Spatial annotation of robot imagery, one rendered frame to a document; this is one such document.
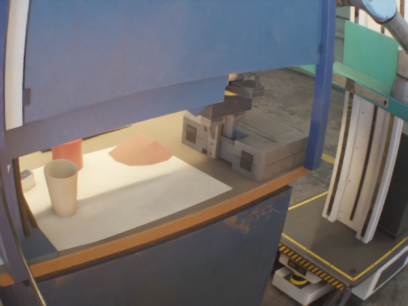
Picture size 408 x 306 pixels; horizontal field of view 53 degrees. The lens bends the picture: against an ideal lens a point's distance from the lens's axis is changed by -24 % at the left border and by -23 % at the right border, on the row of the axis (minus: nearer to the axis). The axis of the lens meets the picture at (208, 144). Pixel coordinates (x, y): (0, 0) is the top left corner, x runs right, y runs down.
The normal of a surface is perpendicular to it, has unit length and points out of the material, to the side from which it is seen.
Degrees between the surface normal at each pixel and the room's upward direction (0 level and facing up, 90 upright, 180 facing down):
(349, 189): 90
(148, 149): 38
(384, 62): 90
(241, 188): 0
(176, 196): 0
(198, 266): 90
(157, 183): 0
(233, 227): 90
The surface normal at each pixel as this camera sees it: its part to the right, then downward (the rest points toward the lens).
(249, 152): -0.72, 0.22
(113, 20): 0.69, 0.34
